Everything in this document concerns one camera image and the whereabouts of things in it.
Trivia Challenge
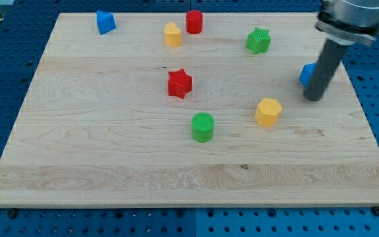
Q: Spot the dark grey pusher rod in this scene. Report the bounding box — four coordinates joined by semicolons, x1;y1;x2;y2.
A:
303;39;349;101

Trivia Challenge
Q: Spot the blue cube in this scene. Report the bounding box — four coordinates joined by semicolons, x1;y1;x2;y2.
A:
299;63;316;88

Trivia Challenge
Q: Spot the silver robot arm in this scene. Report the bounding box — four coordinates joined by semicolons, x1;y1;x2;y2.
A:
303;0;379;101

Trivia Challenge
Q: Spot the green star block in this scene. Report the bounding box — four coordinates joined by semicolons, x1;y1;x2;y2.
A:
245;27;271;55

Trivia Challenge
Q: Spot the yellow hexagon block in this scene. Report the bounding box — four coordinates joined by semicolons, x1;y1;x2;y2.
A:
255;98;283;127

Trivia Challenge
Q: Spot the red cylinder block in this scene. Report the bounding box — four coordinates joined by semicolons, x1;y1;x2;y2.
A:
186;10;203;34

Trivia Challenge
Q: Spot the green cylinder block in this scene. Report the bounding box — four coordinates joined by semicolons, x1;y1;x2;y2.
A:
191;113;215;143

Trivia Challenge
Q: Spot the red star block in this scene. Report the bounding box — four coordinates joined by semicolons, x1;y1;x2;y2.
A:
167;68;193;99

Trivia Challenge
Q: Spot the yellow heart block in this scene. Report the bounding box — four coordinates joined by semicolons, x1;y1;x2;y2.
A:
164;22;182;47

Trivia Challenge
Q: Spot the light wooden board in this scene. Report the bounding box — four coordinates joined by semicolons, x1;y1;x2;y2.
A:
0;13;379;209

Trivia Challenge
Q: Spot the blue triangular prism block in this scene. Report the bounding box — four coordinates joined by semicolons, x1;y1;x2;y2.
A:
96;11;116;35

